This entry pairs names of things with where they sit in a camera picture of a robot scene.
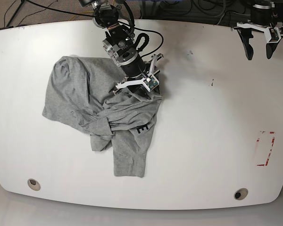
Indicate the right table cable grommet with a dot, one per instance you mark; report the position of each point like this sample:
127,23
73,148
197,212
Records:
240,194

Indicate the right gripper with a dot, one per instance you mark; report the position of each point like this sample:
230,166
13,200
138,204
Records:
136,72

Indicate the red tape marking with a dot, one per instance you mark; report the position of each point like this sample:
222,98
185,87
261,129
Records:
263,148

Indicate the grey t-shirt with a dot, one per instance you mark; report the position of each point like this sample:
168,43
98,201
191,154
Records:
79,94

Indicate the left table cable grommet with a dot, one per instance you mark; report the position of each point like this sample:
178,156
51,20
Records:
33,184

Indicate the table cable grommet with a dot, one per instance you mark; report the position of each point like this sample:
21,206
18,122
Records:
33,184
240,194

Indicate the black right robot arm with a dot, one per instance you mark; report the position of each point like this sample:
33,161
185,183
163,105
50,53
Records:
124,47

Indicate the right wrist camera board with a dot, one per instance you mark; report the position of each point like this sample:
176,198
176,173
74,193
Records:
150,83

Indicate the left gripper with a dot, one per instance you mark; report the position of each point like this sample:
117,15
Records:
245,33

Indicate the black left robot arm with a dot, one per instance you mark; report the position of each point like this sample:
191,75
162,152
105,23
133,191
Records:
266,17

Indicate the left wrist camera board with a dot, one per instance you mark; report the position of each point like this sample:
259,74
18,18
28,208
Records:
275,35

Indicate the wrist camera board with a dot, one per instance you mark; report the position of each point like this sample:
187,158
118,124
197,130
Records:
150,83
275,35

